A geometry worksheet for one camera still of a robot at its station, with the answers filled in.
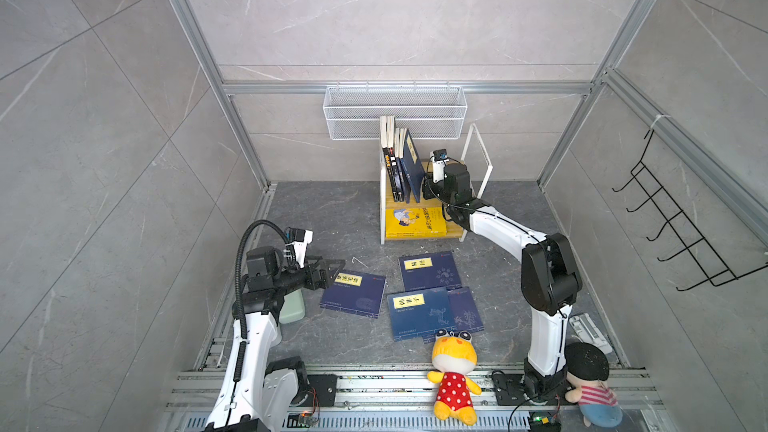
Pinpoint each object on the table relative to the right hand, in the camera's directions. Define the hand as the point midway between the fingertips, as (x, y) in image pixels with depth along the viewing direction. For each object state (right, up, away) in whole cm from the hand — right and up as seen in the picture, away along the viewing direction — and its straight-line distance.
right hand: (425, 171), depth 94 cm
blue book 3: (-2, -43, -8) cm, 44 cm away
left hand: (-27, -25, -17) cm, 40 cm away
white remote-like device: (+44, -46, -12) cm, 64 cm away
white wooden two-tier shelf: (+29, +8, +27) cm, 40 cm away
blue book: (-8, -2, -18) cm, 19 cm away
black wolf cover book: (-10, -2, -16) cm, 19 cm away
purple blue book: (+11, -42, -8) cm, 44 cm away
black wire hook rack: (+57, -21, -30) cm, 68 cm away
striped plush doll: (+36, -51, -24) cm, 67 cm away
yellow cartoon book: (-3, -17, +7) cm, 18 cm away
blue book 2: (+2, -33, +2) cm, 33 cm away
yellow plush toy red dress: (+5, -48, -22) cm, 53 cm away
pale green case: (-40, -41, -9) cm, 58 cm away
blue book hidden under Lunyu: (-22, -38, -3) cm, 45 cm away
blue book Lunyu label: (-5, 0, -8) cm, 10 cm away
